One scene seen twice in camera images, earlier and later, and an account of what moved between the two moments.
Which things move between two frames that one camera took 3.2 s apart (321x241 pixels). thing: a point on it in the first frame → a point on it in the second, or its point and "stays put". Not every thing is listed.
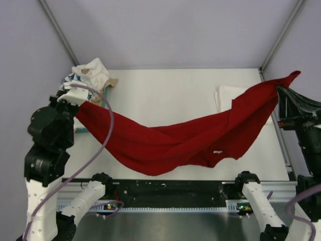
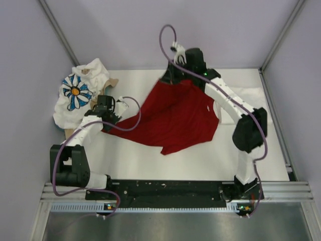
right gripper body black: (300, 124) → (176, 74)
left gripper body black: (68, 110) → (113, 117)
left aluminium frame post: (59, 32) stays put
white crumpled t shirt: (93, 74) stays put
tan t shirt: (109, 82) stays put
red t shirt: (154, 150) → (172, 113)
